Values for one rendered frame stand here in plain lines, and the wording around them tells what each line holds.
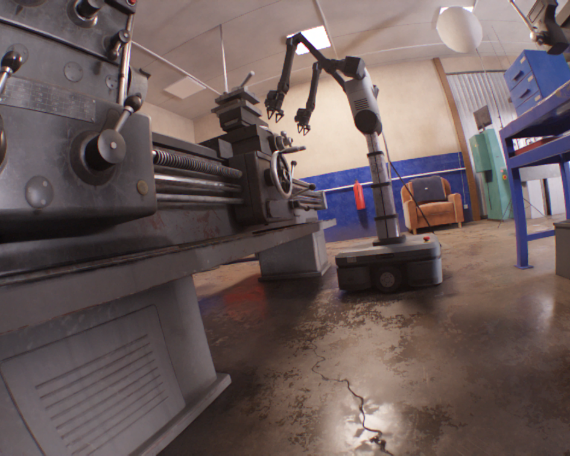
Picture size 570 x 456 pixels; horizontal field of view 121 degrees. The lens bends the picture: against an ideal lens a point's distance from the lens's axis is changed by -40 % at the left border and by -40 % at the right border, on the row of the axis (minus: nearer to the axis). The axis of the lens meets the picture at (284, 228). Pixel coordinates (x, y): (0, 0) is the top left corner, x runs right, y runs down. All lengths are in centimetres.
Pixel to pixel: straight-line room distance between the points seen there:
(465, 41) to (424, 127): 203
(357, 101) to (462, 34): 291
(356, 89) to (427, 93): 405
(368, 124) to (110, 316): 165
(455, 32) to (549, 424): 435
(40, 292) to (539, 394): 99
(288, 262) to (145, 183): 196
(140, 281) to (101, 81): 52
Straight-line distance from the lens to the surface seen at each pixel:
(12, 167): 45
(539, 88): 178
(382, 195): 174
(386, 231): 175
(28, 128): 48
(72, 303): 46
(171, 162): 78
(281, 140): 126
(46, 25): 77
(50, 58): 73
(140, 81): 111
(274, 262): 245
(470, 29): 443
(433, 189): 483
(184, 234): 91
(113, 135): 48
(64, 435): 61
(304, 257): 235
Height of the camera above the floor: 48
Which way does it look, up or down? 1 degrees down
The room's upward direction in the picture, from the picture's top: 9 degrees counter-clockwise
